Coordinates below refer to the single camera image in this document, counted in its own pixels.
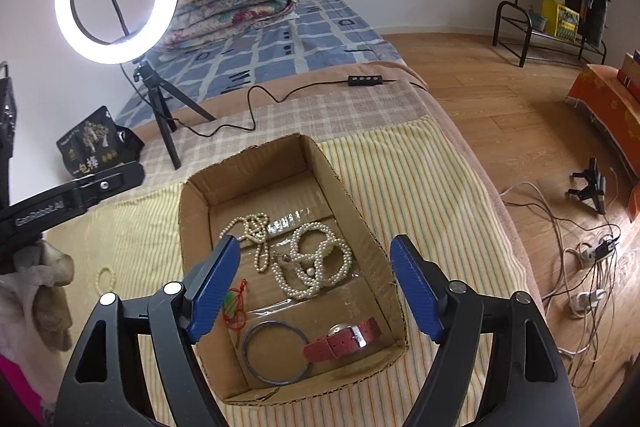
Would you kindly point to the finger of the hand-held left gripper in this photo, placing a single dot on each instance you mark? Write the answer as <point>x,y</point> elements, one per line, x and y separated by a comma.
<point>5,122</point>
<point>107,184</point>

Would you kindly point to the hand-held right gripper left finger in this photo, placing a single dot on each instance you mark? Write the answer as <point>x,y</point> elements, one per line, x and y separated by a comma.
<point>215,287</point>

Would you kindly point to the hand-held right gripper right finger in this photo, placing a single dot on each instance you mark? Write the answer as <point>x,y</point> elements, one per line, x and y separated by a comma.
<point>417,287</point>

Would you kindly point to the dark thin bangle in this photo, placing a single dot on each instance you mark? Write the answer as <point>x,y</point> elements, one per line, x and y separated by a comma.
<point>244,349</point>

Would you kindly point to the cardboard box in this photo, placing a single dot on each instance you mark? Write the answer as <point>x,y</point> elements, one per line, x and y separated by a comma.
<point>240,177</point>

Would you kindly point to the person's left forearm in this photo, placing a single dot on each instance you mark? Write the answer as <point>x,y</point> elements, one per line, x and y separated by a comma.
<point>15,387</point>

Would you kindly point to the person's left hand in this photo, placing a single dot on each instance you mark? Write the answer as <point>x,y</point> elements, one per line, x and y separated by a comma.
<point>50,277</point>

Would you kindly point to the black snack bag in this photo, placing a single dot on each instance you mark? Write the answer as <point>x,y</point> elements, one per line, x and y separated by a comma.
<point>95,142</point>

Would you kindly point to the yellow striped cloth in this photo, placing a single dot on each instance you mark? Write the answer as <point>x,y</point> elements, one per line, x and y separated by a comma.
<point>425,187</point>

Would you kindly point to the tan blanket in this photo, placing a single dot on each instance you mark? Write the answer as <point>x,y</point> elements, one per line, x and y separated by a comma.
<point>500,227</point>

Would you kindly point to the white plug adapter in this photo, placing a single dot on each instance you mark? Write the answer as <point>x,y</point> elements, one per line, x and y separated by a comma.
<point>587,303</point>

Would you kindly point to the white power strip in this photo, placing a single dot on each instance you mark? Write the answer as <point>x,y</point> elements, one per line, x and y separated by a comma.
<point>600,250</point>

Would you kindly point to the beige plaid blanket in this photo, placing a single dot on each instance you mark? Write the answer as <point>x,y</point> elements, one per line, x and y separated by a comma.
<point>300,117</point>

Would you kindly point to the small black floor tripod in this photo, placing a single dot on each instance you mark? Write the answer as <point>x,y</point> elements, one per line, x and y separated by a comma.
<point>590,189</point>

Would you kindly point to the folded floral quilt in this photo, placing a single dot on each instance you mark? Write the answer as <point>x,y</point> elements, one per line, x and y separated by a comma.
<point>235,19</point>

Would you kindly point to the blue patterned bed sheet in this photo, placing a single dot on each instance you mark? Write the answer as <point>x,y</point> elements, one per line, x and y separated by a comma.
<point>300,37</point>

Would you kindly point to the small plant pot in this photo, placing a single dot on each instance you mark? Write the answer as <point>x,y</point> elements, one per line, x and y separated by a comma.
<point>536,19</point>

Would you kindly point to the stacked cardboard boxes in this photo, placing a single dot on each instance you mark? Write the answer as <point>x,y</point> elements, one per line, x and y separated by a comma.
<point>631,77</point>

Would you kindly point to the yellow box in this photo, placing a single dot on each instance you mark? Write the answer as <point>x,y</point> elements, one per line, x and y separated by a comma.
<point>565,22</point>

